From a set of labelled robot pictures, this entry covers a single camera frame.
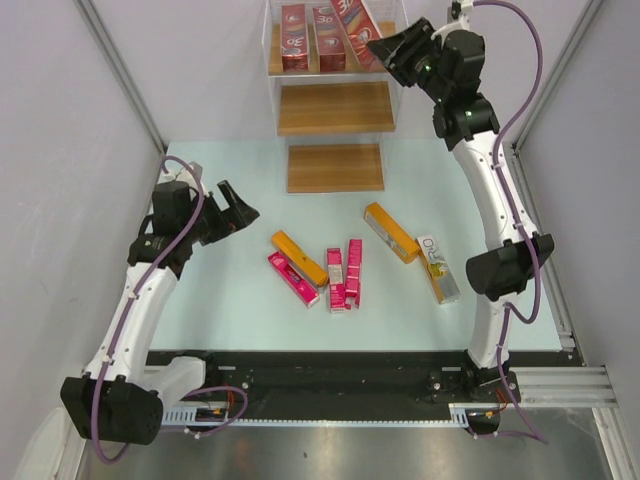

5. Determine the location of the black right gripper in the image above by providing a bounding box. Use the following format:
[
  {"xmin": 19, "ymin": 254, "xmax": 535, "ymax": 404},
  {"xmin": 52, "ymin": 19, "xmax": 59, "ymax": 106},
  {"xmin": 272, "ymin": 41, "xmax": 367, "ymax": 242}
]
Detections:
[{"xmin": 366, "ymin": 17, "xmax": 451, "ymax": 103}]

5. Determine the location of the acrylic three-tier wooden shelf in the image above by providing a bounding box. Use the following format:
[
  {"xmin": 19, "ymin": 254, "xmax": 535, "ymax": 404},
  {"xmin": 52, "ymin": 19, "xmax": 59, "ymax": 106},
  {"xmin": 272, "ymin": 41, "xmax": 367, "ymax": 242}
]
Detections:
[{"xmin": 262, "ymin": 1, "xmax": 407, "ymax": 194}]

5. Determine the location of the pink toothpaste box middle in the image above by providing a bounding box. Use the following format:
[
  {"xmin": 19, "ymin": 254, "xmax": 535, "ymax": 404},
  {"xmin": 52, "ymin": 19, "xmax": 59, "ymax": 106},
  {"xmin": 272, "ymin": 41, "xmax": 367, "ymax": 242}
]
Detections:
[{"xmin": 326, "ymin": 248, "xmax": 347, "ymax": 313}]

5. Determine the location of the orange toothpaste box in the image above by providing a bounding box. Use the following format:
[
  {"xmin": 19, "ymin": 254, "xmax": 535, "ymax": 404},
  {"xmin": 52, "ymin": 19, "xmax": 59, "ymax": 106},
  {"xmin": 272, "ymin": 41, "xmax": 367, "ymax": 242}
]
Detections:
[
  {"xmin": 271, "ymin": 230, "xmax": 329, "ymax": 289},
  {"xmin": 364, "ymin": 202, "xmax": 420, "ymax": 264}
]

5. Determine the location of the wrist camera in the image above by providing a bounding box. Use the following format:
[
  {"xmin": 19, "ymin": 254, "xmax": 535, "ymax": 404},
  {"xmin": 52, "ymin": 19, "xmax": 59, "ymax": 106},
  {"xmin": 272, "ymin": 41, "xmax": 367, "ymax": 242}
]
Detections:
[
  {"xmin": 163, "ymin": 162, "xmax": 205, "ymax": 190},
  {"xmin": 449, "ymin": 0, "xmax": 474, "ymax": 30}
]

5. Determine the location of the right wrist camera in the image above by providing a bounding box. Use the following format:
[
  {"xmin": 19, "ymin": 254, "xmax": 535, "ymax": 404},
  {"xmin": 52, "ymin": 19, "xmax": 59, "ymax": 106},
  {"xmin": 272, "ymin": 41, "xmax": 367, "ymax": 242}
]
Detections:
[{"xmin": 449, "ymin": 0, "xmax": 474, "ymax": 30}]

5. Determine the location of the red foil toothpaste box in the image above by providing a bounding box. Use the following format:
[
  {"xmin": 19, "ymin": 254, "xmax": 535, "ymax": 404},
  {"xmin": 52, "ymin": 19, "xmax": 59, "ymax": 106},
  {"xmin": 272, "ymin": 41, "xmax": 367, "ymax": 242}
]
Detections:
[{"xmin": 280, "ymin": 4, "xmax": 309, "ymax": 73}]

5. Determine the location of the red 3D toothpaste box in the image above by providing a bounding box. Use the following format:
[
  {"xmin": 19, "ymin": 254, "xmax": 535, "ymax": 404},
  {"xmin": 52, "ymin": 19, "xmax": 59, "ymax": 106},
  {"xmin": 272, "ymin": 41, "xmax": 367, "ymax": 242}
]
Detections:
[{"xmin": 330, "ymin": 0, "xmax": 382, "ymax": 71}]

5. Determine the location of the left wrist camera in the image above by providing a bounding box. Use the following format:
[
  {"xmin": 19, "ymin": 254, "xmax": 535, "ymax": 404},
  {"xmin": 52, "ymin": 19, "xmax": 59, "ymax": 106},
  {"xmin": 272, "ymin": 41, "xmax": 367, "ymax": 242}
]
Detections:
[{"xmin": 163, "ymin": 162, "xmax": 205, "ymax": 190}]

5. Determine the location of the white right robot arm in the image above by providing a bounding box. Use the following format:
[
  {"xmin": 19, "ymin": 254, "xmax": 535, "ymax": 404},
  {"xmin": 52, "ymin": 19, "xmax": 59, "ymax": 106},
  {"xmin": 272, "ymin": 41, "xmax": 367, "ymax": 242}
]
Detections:
[{"xmin": 367, "ymin": 18, "xmax": 555, "ymax": 401}]

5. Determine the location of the pink Be You toothpaste box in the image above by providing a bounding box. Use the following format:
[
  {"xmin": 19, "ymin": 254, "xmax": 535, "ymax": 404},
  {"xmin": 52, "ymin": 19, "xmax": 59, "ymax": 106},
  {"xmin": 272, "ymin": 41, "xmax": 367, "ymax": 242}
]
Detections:
[{"xmin": 267, "ymin": 252, "xmax": 320, "ymax": 308}]

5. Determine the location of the pink toothpaste box right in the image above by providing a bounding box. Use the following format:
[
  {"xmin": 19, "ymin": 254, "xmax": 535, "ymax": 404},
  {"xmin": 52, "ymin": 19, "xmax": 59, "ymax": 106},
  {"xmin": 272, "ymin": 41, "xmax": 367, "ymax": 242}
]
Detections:
[{"xmin": 345, "ymin": 239, "xmax": 363, "ymax": 310}]

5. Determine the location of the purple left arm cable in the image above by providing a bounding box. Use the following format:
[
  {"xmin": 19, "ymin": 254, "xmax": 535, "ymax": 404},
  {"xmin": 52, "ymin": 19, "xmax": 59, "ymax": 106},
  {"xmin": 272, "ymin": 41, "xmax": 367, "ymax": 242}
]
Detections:
[{"xmin": 91, "ymin": 155, "xmax": 207, "ymax": 462}]

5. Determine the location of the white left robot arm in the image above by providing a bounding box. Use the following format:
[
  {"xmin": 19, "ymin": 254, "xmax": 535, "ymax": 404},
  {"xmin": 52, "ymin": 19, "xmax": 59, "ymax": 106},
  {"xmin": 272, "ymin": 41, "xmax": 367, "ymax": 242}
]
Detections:
[{"xmin": 60, "ymin": 179, "xmax": 259, "ymax": 445}]

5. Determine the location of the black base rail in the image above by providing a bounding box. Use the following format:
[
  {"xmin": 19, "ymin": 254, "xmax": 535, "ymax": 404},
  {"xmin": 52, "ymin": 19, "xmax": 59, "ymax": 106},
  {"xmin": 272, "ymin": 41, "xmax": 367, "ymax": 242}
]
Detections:
[{"xmin": 144, "ymin": 349, "xmax": 586, "ymax": 426}]

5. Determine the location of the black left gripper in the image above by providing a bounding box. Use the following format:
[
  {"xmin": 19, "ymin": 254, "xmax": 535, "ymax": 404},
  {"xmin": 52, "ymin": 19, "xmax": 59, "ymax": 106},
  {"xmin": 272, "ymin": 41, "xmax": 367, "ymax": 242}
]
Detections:
[{"xmin": 181, "ymin": 181, "xmax": 258, "ymax": 246}]

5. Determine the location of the orange toothpaste box left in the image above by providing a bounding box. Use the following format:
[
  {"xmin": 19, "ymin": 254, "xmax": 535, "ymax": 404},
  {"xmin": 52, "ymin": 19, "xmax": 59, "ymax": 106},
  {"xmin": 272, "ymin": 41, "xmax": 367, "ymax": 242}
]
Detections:
[{"xmin": 271, "ymin": 230, "xmax": 329, "ymax": 289}]

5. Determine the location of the silver gold R.O toothpaste box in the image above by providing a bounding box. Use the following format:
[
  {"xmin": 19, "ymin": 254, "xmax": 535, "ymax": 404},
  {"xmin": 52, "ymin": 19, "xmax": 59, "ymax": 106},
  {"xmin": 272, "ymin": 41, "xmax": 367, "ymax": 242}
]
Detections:
[{"xmin": 416, "ymin": 235, "xmax": 460, "ymax": 305}]

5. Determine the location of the white cable duct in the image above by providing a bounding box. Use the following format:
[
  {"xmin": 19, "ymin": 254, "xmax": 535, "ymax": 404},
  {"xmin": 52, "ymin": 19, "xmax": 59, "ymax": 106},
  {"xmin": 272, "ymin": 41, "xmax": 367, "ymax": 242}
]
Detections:
[{"xmin": 161, "ymin": 404, "xmax": 501, "ymax": 436}]

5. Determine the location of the orange toothpaste box right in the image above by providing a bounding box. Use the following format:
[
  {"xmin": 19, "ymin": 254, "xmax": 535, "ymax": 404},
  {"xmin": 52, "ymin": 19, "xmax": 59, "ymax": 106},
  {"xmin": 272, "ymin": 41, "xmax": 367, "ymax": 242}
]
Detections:
[{"xmin": 364, "ymin": 202, "xmax": 420, "ymax": 264}]

